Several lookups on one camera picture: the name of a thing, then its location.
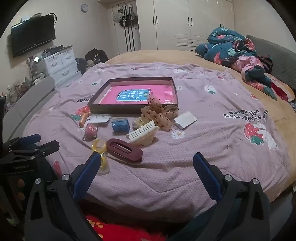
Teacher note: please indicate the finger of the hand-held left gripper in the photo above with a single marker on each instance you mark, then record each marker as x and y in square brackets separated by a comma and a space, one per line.
[30, 139]
[47, 147]

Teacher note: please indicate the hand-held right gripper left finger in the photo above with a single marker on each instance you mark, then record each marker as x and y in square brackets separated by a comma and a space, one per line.
[86, 178]

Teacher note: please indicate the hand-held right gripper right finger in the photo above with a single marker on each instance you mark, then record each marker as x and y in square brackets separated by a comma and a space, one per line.
[207, 177]

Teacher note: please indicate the yellow transparent hair clip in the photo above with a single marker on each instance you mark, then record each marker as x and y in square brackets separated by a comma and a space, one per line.
[97, 144]

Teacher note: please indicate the pink monster hair clip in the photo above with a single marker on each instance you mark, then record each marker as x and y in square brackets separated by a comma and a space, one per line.
[90, 131]

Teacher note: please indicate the maroon hair claw clip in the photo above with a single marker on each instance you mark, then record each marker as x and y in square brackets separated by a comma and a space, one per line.
[136, 154]

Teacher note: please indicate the white card of hairpins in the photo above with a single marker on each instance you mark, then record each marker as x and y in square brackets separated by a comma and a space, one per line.
[99, 119]

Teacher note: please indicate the white hair claw clip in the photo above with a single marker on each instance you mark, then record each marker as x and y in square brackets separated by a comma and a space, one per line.
[141, 133]

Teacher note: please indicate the brown shallow cardboard box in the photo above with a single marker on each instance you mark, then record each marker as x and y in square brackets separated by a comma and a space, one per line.
[111, 109]

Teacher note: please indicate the beige dotted organza hair bow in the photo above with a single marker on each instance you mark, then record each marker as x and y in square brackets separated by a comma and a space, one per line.
[161, 115]

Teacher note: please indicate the purple strawberry print blanket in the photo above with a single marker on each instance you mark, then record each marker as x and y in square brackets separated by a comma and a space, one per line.
[185, 162]

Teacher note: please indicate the grey bed footboard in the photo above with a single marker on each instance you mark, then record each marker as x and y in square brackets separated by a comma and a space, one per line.
[27, 102]

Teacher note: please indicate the orange spiral hair clip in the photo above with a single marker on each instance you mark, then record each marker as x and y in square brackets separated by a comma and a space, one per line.
[83, 119]

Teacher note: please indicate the red patterned clothing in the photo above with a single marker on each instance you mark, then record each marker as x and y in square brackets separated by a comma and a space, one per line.
[115, 231]

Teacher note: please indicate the silver white flat packet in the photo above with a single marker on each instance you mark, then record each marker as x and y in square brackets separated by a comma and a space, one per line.
[185, 120]

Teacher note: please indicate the small blue box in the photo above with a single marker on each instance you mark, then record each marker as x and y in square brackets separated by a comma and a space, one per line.
[120, 126]

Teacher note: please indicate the small yellow hair clip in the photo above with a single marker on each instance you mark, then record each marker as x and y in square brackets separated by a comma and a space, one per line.
[138, 122]

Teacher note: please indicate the white drawer cabinet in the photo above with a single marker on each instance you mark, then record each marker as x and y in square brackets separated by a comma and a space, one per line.
[57, 62]

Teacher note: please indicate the dark cloth bundle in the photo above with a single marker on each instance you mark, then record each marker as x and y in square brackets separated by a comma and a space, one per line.
[81, 66]

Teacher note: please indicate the pink book with blue label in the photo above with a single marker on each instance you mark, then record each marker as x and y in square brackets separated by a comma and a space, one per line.
[129, 95]

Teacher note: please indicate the black bag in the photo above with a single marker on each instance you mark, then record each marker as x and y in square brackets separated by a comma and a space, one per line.
[96, 56]

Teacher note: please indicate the black flat screen television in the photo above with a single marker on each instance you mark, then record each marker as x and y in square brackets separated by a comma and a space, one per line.
[32, 34]

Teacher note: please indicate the red and white pillow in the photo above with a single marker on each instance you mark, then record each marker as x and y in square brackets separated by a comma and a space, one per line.
[281, 90]

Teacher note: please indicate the teal floral quilt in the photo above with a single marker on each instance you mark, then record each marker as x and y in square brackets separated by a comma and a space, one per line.
[222, 51]

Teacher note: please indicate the dark striped garment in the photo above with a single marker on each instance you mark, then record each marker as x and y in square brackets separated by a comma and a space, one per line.
[266, 63]

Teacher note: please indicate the tan bed sheet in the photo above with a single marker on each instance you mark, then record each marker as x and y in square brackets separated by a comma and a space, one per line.
[161, 56]

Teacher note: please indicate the white door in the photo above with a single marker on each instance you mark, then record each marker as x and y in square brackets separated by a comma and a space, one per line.
[120, 39]

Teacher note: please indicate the grey upholstered headboard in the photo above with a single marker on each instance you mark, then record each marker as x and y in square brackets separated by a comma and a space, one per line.
[277, 55]

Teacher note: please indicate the hanging bags on door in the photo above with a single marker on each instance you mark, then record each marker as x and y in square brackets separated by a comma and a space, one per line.
[126, 17]

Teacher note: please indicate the white wardrobe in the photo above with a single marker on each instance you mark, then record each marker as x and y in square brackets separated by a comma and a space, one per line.
[173, 23]

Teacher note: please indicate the round wall clock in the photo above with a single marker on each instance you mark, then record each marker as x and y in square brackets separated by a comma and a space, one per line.
[84, 8]

